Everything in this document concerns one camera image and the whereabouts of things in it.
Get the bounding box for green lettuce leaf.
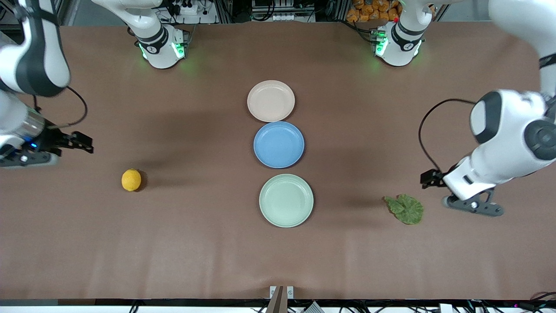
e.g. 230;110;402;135
384;194;424;225

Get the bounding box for yellow lemon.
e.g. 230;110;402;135
121;169;142;192

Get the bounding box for pale green plate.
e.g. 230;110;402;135
259;174;314;228

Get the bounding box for blue plate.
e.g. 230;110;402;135
254;121;305;169

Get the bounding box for white power strip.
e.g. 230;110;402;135
172;2;199;16

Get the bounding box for beige plate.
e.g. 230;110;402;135
247;80;295;123

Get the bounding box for orange snack bags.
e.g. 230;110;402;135
346;0;402;23

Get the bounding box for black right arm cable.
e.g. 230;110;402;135
33;86;88;129

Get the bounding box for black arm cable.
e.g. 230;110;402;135
418;99;478;174
33;86;88;129

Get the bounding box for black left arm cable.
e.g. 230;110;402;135
418;99;478;174

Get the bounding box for metal bracket with post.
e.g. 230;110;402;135
266;286;294;313

